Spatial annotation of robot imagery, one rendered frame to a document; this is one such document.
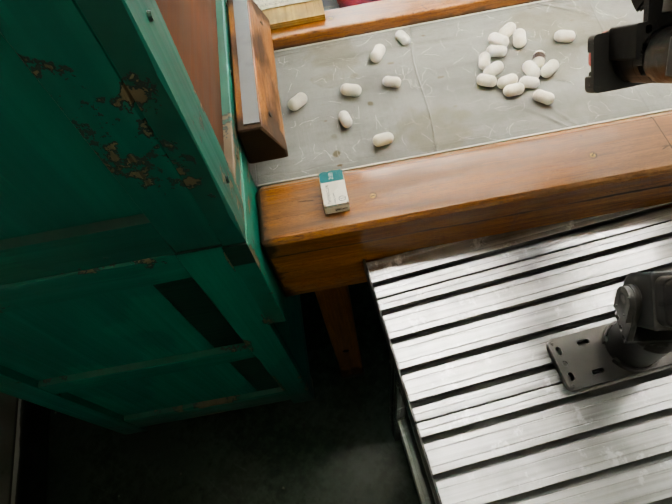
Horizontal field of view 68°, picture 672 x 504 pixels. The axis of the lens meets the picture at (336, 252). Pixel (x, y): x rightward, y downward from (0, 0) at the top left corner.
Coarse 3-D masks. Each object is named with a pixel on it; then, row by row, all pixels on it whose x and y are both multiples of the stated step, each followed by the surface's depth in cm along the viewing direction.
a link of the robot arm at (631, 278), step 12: (636, 276) 56; (648, 276) 53; (660, 276) 53; (648, 288) 54; (660, 288) 52; (648, 300) 54; (660, 300) 52; (648, 312) 54; (660, 312) 52; (648, 324) 54; (660, 324) 53
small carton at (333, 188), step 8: (320, 176) 70; (328, 176) 70; (336, 176) 70; (320, 184) 69; (328, 184) 69; (336, 184) 69; (344, 184) 69; (328, 192) 68; (336, 192) 68; (344, 192) 68; (328, 200) 68; (336, 200) 68; (344, 200) 67; (328, 208) 68; (336, 208) 68; (344, 208) 68
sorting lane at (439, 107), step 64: (576, 0) 89; (320, 64) 87; (384, 64) 86; (448, 64) 84; (512, 64) 83; (576, 64) 82; (320, 128) 80; (384, 128) 79; (448, 128) 78; (512, 128) 76
